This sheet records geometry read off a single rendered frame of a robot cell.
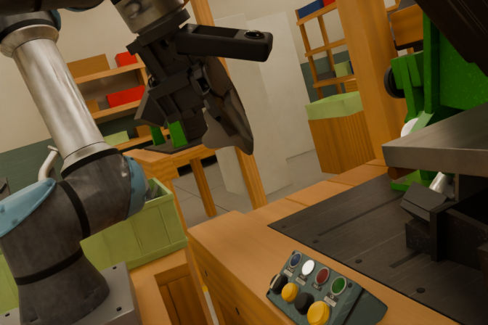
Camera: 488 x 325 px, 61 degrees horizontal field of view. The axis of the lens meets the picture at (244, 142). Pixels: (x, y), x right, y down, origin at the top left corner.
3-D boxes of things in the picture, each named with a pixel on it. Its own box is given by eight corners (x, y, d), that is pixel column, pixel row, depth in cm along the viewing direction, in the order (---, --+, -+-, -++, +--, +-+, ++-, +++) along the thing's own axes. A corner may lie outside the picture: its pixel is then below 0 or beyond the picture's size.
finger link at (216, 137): (223, 164, 60) (189, 112, 57) (258, 150, 58) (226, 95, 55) (218, 176, 58) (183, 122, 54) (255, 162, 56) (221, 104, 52)
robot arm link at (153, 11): (175, -31, 52) (152, -20, 45) (194, 3, 53) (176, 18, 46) (129, -2, 54) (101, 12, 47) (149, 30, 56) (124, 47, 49)
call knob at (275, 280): (279, 296, 56) (273, 291, 56) (271, 289, 59) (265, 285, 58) (290, 279, 57) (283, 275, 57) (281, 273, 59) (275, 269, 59)
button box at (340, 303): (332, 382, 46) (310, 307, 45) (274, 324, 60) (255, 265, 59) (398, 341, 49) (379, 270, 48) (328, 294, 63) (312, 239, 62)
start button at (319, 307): (321, 332, 46) (314, 328, 46) (308, 321, 49) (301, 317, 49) (335, 310, 47) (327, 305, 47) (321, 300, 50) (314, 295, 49)
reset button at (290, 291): (292, 305, 53) (285, 301, 53) (283, 298, 55) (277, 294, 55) (301, 289, 54) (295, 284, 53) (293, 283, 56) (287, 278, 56)
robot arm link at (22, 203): (6, 271, 75) (-25, 202, 73) (78, 236, 83) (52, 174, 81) (18, 284, 65) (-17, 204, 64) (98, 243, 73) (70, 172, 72)
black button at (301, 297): (306, 316, 50) (298, 312, 50) (295, 309, 52) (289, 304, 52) (316, 299, 50) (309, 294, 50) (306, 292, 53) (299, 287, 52)
